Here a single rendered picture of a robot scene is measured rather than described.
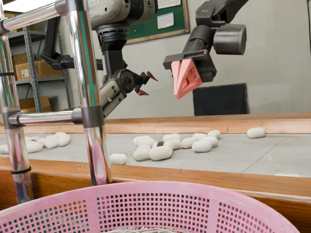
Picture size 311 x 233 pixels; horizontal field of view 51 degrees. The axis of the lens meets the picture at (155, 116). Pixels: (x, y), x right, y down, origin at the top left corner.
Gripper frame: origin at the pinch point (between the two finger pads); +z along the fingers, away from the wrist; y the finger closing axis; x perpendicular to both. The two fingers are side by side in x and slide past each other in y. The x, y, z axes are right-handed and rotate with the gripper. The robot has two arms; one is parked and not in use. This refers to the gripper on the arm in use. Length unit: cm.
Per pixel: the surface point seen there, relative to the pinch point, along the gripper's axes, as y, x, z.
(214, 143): 9.4, 3.0, 10.1
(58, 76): -225, 89, -138
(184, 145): 4.4, 2.2, 11.2
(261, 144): 16.3, 6.1, 7.7
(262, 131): 15.3, 8.0, 3.4
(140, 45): -138, 91, -167
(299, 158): 23.8, 0.9, 14.3
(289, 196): 26.6, -13.4, 28.2
